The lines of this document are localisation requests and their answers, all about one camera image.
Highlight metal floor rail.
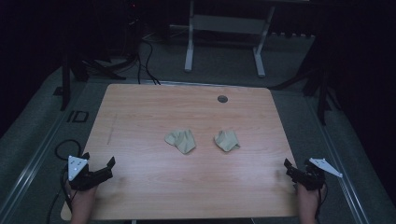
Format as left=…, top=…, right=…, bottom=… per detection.
left=0, top=116, right=73, bottom=220
left=305, top=95, right=372, bottom=224

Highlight left hand-held gripper cable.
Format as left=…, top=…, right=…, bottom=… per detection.
left=60, top=167, right=76, bottom=214

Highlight dark computer tower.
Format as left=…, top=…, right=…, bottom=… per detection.
left=123, top=0, right=145, bottom=59

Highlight right hand-held gripper cable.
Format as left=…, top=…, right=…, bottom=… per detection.
left=313, top=182, right=329, bottom=221

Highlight white metal desk frame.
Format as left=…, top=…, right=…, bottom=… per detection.
left=169, top=0, right=276, bottom=78

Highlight black cables behind table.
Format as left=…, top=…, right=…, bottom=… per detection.
left=135, top=34, right=162, bottom=86

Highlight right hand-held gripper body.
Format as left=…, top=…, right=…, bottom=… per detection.
left=291, top=157, right=344, bottom=191

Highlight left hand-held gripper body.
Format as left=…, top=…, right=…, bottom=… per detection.
left=66, top=154, right=115, bottom=191

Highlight person's left hand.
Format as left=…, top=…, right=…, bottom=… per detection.
left=65, top=183, right=98, bottom=217

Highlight black power strip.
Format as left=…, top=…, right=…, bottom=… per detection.
left=269, top=30, right=316, bottom=39

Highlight person's right hand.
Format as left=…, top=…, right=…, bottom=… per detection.
left=295, top=182, right=328, bottom=218

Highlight hand-held gripper cable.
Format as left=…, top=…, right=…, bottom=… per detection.
left=313, top=182, right=329, bottom=221
left=60, top=167, right=76, bottom=214

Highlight beige sock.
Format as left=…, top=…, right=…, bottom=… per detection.
left=213, top=129, right=241, bottom=153
left=163, top=128, right=197, bottom=155

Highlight black metal stand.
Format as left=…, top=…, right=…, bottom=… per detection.
left=269, top=36, right=342, bottom=126
left=59, top=52, right=127, bottom=112

